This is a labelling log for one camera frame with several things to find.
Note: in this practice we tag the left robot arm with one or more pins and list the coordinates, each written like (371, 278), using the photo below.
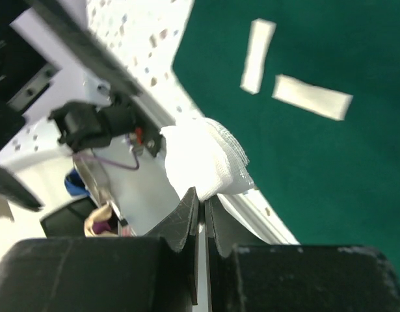
(58, 92)

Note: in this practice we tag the white strip packet right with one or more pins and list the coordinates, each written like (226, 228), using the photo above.
(321, 101)

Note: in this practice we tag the white gauze pad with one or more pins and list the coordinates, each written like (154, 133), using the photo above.
(202, 153)

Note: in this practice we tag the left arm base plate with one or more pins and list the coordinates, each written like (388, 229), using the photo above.
(88, 125)

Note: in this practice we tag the green surgical drape cloth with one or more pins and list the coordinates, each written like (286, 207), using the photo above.
(331, 182)

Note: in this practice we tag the white strip packet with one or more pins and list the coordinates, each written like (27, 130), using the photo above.
(260, 36)
(321, 101)

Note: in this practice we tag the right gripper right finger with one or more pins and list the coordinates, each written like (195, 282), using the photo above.
(247, 274)

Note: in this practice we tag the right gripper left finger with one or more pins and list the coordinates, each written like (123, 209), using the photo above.
(153, 272)

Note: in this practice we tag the white strip packet left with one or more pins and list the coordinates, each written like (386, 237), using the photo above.
(260, 36)

